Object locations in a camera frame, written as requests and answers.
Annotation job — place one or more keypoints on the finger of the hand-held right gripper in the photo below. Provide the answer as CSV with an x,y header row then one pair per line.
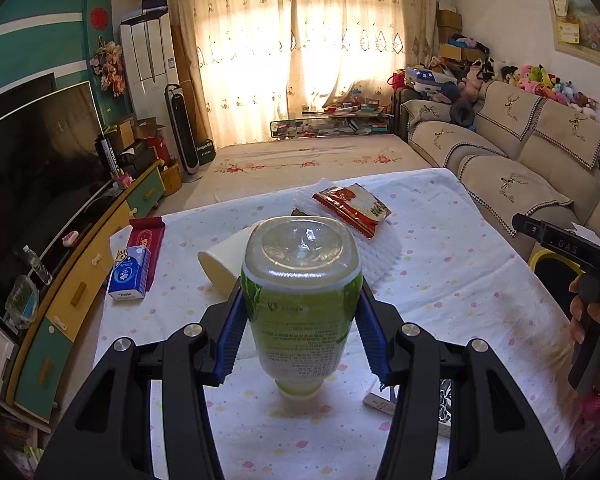
x,y
555,242

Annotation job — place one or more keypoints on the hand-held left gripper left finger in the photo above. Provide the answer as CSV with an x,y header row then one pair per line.
x,y
230,345

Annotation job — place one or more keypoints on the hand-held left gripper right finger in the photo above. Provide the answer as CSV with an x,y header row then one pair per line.
x,y
375,345

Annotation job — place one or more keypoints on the black bin with yellow rim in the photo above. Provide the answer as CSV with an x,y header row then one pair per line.
x,y
555,262

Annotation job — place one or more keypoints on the white floral carton box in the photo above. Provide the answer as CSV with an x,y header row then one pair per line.
x,y
377,402

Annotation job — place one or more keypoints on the green plastic bottle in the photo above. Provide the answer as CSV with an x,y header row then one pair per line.
x,y
300,320

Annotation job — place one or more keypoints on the cream dotted paper cup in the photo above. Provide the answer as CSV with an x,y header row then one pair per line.
x,y
225,265

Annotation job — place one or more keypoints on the red snack packet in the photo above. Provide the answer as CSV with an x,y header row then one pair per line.
x,y
352,207

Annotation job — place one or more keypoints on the dark brown wrapper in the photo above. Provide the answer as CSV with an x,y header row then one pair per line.
x,y
302,212

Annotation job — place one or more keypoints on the white crumpled paper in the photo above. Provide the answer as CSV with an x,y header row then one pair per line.
x,y
587,234

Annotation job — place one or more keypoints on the beige sofa with covers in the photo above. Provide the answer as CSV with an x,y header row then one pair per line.
x,y
510,185

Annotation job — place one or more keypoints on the white dotted tablecloth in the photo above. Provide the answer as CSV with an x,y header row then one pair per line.
x,y
455,285

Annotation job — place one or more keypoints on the blue tissue pack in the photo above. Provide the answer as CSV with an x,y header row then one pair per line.
x,y
127,275

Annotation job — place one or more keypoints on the flat red box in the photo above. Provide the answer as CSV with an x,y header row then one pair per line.
x,y
147,232

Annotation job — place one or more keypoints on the yellow and green television cabinet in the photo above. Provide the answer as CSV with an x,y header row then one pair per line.
x,y
75,295

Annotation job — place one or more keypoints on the row of plush toys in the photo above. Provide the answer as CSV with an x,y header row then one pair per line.
x,y
535,80

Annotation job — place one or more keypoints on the yellow bucket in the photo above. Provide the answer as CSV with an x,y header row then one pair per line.
x,y
170,177

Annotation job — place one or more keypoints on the small pink dish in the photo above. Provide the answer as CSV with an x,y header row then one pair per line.
x,y
71,237

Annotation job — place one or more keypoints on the small green box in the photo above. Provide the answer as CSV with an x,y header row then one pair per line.
x,y
205,151

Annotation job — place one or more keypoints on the floral floor mat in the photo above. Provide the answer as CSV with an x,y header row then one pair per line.
x,y
305,160

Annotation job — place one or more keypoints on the clear water bottle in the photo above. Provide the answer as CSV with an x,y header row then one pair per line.
x,y
37,265

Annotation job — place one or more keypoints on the pile of bags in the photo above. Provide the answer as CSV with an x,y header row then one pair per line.
x,y
425,79

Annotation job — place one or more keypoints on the black tower fan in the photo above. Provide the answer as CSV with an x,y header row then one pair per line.
x,y
182,130

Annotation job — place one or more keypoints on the tall black box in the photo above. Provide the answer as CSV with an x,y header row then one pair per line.
x,y
107,157

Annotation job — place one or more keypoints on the glass coffee table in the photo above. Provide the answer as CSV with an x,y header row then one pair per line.
x,y
330,125

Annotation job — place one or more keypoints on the open cardboard boxes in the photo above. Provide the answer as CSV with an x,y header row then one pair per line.
x,y
135,130

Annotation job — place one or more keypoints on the shelf of books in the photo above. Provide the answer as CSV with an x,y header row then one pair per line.
x,y
10,440

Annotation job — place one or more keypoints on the stacked cardboard boxes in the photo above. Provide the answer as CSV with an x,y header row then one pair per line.
x,y
450,22

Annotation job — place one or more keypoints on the large curved television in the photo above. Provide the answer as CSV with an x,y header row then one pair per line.
x,y
40,175

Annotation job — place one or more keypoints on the cream embroidered curtain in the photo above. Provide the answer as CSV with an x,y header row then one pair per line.
x,y
365,45
235,60

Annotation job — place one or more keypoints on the white standing air conditioner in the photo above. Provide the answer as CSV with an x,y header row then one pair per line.
x,y
147,70

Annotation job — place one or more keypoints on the hanging artificial flowers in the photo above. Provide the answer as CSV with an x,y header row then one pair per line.
x,y
111,67

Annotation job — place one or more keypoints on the flat black television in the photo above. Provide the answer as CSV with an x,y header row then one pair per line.
x,y
30,92

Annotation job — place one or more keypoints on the framed wall picture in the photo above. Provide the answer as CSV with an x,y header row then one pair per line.
x,y
590,25

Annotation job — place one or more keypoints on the red round wall ornament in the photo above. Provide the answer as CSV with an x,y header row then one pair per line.
x,y
97,16

